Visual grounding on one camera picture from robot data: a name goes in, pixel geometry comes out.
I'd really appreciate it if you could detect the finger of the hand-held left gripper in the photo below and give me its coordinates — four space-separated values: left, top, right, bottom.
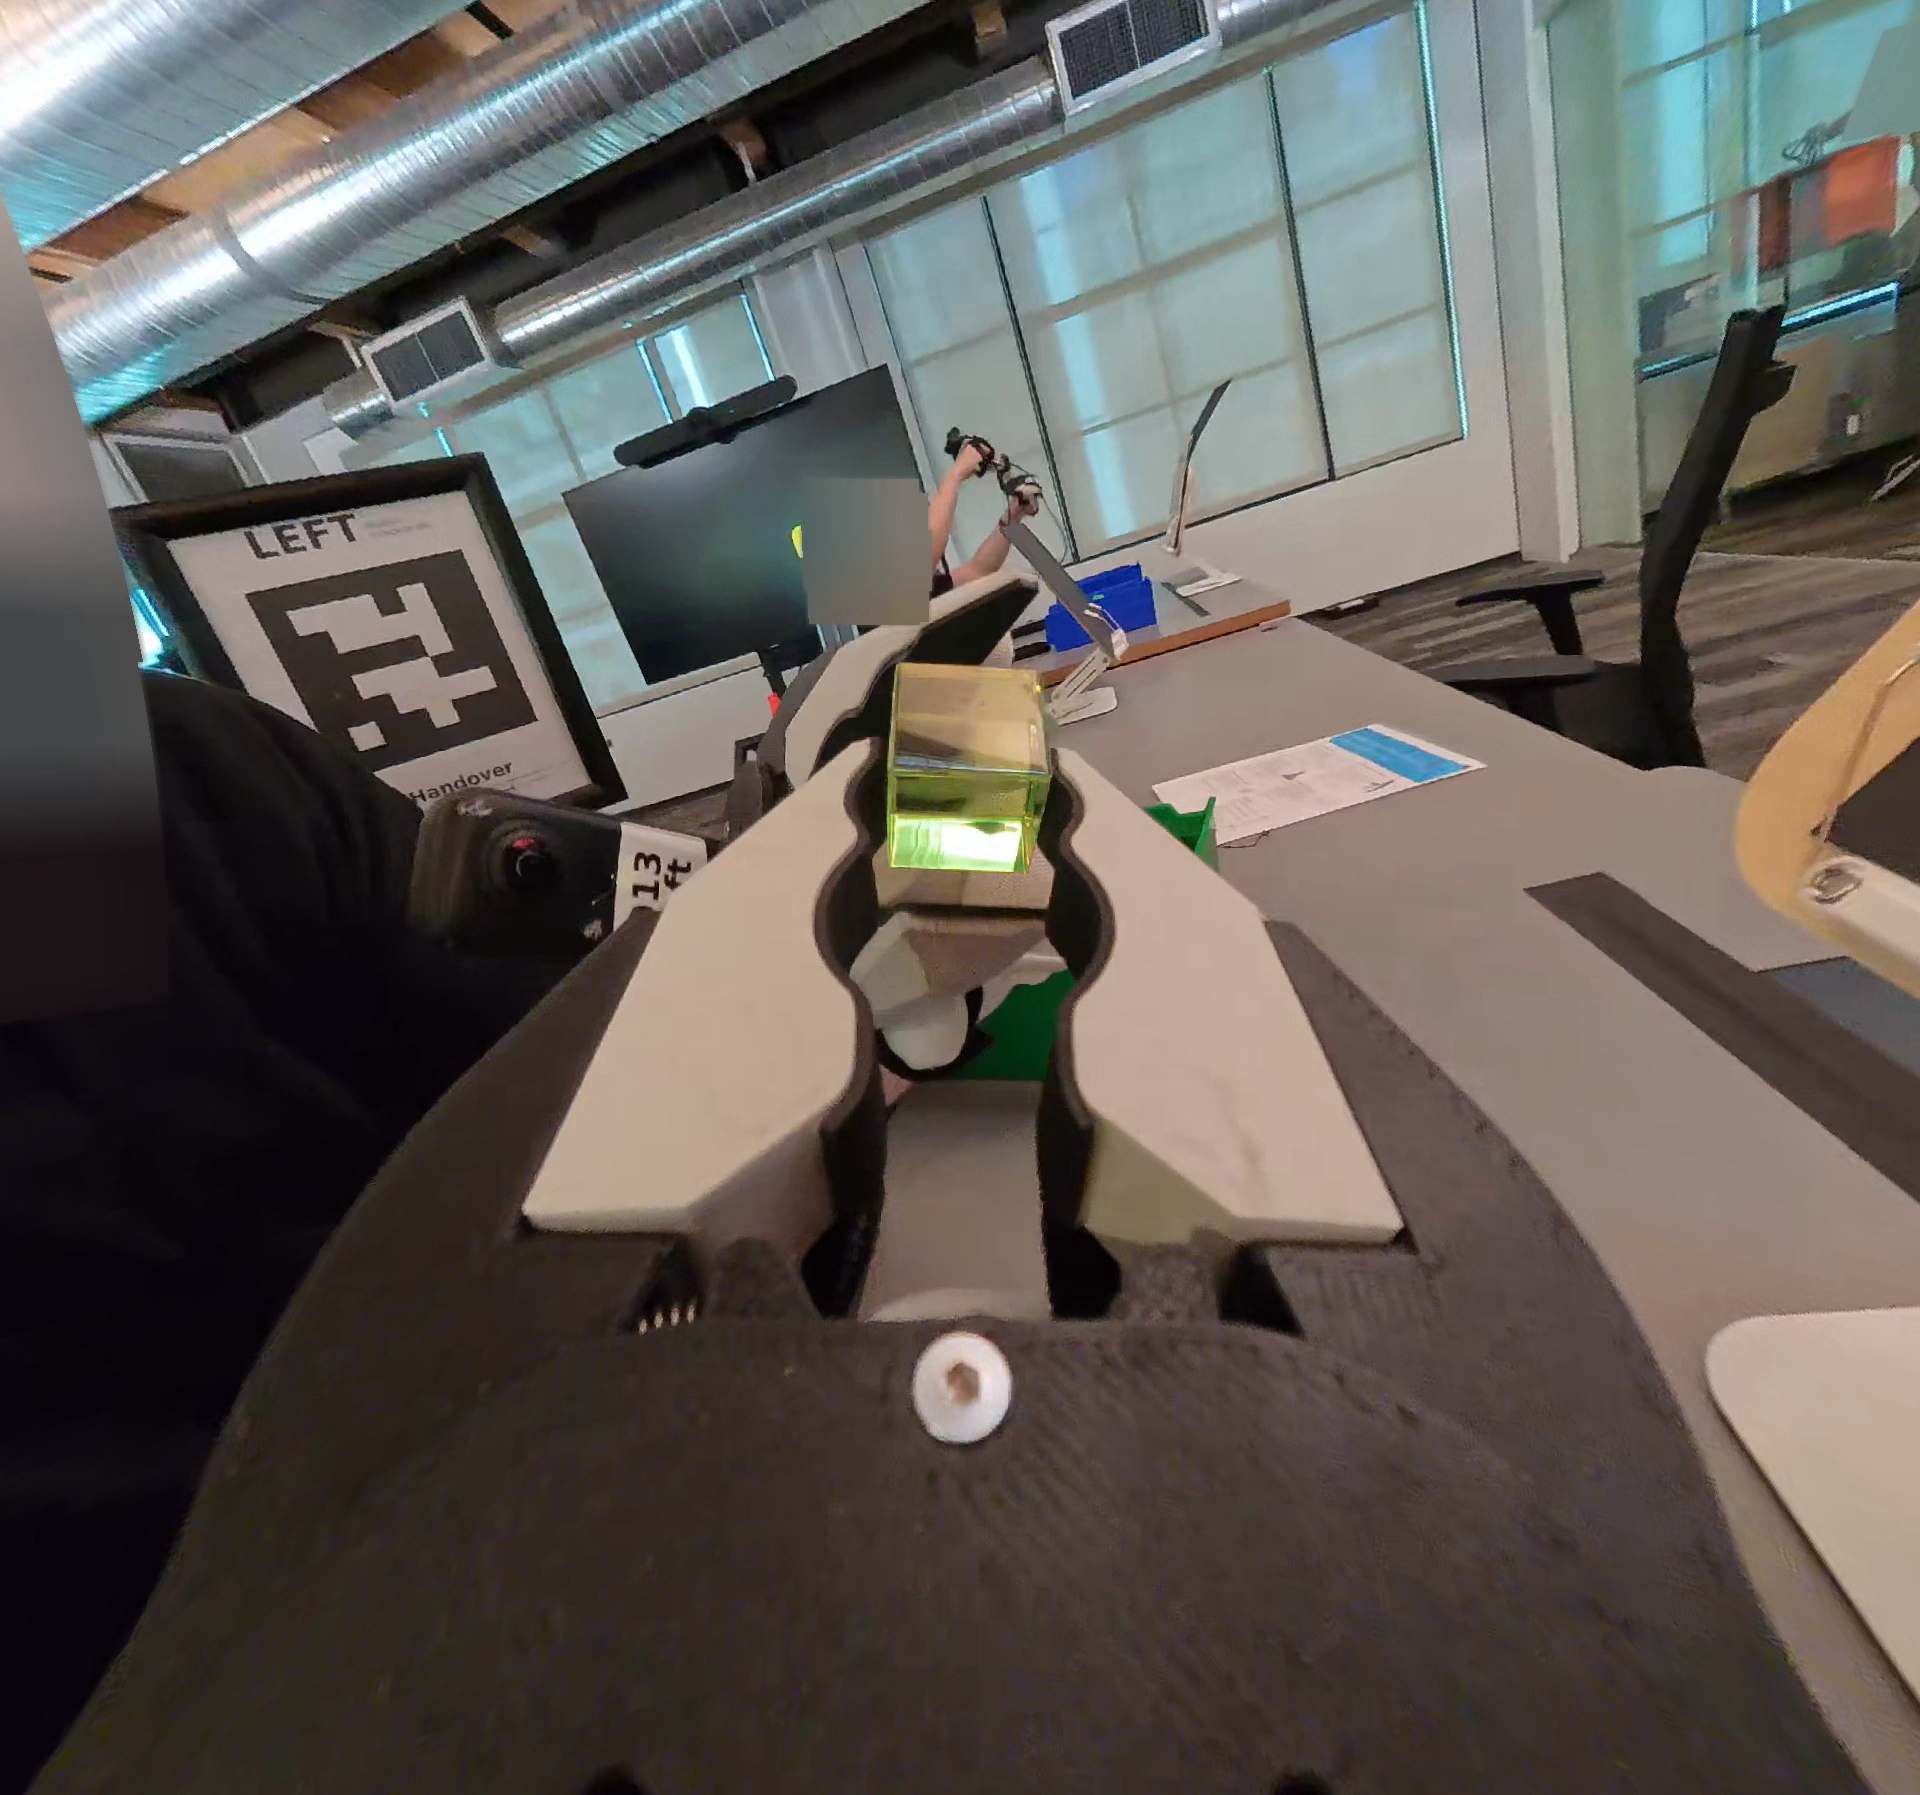
851 908 1068 1078
782 575 1048 782

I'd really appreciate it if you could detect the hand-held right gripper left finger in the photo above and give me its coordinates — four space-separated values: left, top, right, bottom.
518 742 894 1320

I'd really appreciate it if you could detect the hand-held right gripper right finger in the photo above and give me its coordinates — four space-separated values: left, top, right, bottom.
1034 745 1405 1320

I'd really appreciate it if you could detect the green plastic bin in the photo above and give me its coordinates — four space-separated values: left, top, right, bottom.
956 796 1219 1084

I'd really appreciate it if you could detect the translucent acrylic cube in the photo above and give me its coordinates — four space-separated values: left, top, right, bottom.
883 662 1053 872

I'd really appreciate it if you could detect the person's left forearm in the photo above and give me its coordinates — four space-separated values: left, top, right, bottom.
135 666 602 1120

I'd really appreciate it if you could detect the large black television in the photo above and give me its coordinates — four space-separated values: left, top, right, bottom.
561 363 936 691

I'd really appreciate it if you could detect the tilted board on white stand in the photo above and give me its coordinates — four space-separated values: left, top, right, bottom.
1163 381 1243 593
999 516 1134 726

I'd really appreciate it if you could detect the printed paper sheet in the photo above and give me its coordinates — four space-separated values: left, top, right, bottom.
1149 726 1491 847

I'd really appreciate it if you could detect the blue plastic bin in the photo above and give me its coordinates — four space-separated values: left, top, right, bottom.
1043 561 1188 651

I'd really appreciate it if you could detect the black webcam bar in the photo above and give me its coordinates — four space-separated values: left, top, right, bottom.
612 375 797 467

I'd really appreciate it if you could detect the wooden topped desk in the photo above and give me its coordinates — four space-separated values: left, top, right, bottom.
1048 575 1294 674

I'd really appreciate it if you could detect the white air vent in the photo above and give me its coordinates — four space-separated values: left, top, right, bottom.
356 299 502 407
1043 0 1219 119

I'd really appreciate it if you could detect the black office chair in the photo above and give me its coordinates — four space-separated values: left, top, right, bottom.
1438 306 1796 768

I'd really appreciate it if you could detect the white board stand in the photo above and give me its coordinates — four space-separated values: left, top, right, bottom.
1702 847 1920 1708

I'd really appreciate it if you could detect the orange 3D printer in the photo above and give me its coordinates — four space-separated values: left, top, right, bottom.
1755 129 1920 285

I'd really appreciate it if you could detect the spiral silver duct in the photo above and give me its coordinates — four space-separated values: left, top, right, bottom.
0 0 709 209
321 0 1593 444
41 0 1201 397

